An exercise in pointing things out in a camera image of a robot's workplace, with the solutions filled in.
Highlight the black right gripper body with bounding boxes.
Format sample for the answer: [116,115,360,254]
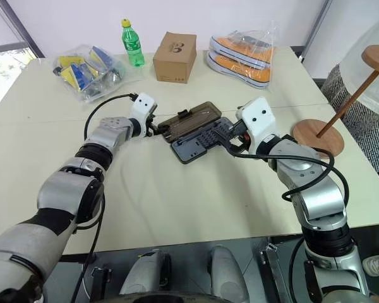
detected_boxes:
[233,118,252,155]

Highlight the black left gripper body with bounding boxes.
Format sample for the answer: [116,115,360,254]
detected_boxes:
[143,105,159,138]

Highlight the black screwdriver bit case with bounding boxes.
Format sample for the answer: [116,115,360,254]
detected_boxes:
[157,101,241,165]

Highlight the orange white canvas shoe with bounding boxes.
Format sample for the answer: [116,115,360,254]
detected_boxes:
[206,51,272,90]
[208,35,274,71]

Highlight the clear bag of packets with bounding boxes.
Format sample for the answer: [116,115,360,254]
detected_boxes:
[51,44,143,105]

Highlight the brown cardboard box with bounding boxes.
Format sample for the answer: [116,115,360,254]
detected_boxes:
[152,31,198,85]

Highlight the wooden stand with round base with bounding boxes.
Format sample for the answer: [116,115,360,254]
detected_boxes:
[291,44,379,159]

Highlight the green plastic bottle yellow cap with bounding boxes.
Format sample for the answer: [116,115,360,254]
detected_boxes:
[120,18,146,68]

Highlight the yellow blue packet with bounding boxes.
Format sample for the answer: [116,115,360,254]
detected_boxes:
[60,62,99,93]

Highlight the orange shoes in bag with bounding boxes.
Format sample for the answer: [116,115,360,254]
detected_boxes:
[205,20,279,91]

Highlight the silver rounded robot leg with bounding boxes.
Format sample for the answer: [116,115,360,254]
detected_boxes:
[117,248,173,298]
[209,245,251,303]

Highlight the person in white top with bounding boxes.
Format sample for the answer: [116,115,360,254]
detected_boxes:
[320,11,379,174]

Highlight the white sneaker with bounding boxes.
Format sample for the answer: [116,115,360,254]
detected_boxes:
[362,250,379,278]

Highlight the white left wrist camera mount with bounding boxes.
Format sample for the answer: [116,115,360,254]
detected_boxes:
[128,92,159,137]

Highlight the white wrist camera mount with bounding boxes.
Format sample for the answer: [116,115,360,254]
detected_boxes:
[236,96,284,155]
[128,92,159,137]

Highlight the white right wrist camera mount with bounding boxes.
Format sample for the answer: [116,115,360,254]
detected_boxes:
[236,96,284,155]

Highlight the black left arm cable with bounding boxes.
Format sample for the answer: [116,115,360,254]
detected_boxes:
[69,92,140,303]

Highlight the grey wall post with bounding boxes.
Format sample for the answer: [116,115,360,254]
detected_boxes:
[301,0,334,64]

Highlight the black metal table bracket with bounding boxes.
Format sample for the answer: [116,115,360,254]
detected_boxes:
[260,242,292,303]
[90,266,113,301]

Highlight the dark window frame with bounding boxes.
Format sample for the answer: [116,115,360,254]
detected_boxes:
[0,0,47,60]

